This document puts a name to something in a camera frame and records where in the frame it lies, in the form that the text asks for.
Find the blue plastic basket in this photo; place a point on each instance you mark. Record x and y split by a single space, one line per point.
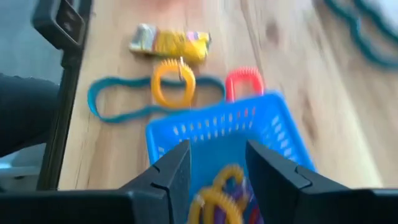
217 146

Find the yellow crayon pack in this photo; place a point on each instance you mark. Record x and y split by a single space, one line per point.
174 43

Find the blue rubber band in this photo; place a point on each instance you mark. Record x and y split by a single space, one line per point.
362 48
90 99

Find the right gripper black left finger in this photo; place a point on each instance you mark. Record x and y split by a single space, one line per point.
168 186

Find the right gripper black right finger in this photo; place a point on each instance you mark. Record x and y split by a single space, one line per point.
273 186

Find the black rounded fabric object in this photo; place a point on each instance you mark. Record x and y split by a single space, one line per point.
25 115

